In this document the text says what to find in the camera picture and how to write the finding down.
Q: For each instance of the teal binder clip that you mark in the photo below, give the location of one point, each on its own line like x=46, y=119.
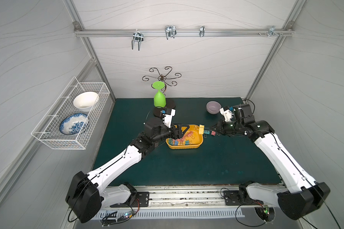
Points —
x=206, y=133

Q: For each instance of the small metal hook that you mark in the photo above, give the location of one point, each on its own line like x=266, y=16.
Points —
x=201, y=31

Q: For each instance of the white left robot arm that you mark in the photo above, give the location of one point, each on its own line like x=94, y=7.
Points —
x=87, y=193

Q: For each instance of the lilac ceramic bowl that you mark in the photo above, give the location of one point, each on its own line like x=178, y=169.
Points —
x=213, y=107

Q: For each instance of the white wire wall basket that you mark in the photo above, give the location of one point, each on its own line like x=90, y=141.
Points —
x=47, y=131

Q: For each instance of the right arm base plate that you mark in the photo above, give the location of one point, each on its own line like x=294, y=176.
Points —
x=238, y=197

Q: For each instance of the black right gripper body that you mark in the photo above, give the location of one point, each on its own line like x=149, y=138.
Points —
x=220, y=127

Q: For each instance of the metal loop hook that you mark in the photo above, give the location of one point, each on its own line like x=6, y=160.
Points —
x=170, y=31

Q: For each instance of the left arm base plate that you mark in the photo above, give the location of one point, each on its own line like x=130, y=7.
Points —
x=138, y=199

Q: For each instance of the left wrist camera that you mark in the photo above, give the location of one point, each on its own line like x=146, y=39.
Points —
x=167, y=116

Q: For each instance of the metal double hook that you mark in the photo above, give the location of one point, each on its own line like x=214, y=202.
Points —
x=137, y=38

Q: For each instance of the metal bracket hook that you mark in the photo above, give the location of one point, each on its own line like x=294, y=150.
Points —
x=271, y=33

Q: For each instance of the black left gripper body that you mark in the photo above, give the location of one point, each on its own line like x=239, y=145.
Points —
x=174, y=132

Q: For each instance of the yellow binder clip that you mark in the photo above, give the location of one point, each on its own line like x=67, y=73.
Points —
x=201, y=129

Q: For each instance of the white ceramic bowl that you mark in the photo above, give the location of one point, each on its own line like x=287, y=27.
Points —
x=85, y=101

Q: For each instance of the green plastic goblet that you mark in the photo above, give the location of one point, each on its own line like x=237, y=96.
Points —
x=159, y=99

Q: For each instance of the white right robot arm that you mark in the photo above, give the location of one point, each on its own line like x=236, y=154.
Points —
x=301, y=193

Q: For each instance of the blue patterned ceramic plate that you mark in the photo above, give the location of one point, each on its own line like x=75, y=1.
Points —
x=74, y=124

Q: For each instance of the yellow plastic storage box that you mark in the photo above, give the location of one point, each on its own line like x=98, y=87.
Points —
x=192, y=139

